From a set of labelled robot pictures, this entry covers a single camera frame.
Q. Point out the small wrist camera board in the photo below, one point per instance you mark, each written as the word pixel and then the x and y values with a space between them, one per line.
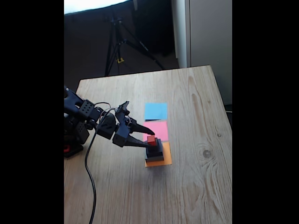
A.
pixel 123 107

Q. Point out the small red cube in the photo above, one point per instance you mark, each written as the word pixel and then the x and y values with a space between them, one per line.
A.
pixel 152 140

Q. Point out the pink paper sheet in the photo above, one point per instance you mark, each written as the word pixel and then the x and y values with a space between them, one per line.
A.
pixel 161 129

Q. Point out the small dark cube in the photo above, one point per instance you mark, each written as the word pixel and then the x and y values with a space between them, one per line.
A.
pixel 155 149

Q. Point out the medium dark block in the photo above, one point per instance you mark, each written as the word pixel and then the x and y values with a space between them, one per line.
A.
pixel 160 152

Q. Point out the blue paper sheet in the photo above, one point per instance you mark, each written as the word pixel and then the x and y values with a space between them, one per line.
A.
pixel 156 111

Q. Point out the bright white light panel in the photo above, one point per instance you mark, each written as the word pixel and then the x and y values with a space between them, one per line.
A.
pixel 93 4

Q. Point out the tall black tripod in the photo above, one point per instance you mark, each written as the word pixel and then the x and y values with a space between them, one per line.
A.
pixel 116 42

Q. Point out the white cabinet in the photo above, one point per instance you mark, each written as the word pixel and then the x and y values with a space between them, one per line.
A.
pixel 210 35

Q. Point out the orange paper sheet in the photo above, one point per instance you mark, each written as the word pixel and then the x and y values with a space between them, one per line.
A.
pixel 167 158

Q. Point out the large grey block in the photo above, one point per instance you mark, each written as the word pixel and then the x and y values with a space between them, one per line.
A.
pixel 154 159

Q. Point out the yellow tape under tall tripod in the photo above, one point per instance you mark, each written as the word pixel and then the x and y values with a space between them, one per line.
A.
pixel 120 60

